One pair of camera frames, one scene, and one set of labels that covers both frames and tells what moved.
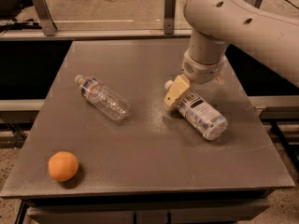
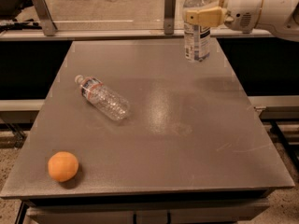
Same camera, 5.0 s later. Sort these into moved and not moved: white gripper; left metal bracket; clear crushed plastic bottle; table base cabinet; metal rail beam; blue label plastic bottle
Moved: blue label plastic bottle; white gripper
Not moved: clear crushed plastic bottle; metal rail beam; table base cabinet; left metal bracket
